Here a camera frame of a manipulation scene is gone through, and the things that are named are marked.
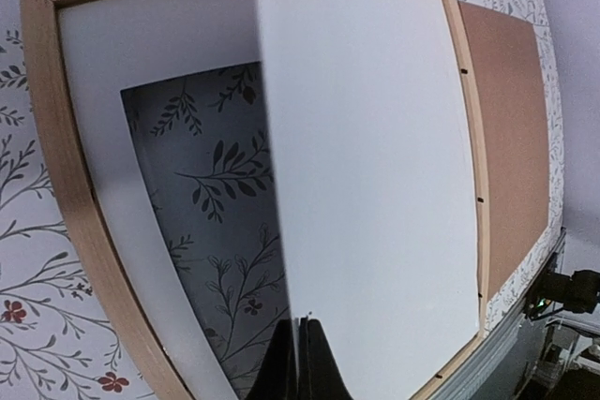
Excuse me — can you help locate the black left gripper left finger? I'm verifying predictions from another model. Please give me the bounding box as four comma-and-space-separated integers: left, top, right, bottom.
246, 319, 297, 400

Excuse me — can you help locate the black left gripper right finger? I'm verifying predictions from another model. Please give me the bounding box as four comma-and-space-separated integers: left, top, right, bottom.
297, 318, 352, 400

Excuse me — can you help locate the clear acrylic sheet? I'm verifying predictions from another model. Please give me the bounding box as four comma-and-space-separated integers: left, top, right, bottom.
122, 62, 289, 399

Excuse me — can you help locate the brown frame backing board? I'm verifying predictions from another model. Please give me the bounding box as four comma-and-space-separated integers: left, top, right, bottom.
459, 2, 549, 296

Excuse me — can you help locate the cat photo white border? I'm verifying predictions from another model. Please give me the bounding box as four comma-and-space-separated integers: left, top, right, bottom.
59, 0, 261, 399

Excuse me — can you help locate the light wooden picture frame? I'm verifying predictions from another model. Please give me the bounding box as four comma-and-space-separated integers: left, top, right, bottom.
20, 0, 489, 399

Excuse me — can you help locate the front aluminium rail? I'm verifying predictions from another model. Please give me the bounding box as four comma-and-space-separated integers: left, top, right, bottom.
421, 226, 600, 400

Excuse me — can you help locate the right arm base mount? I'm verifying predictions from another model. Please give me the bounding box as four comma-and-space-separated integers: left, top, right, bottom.
525, 270, 599, 321

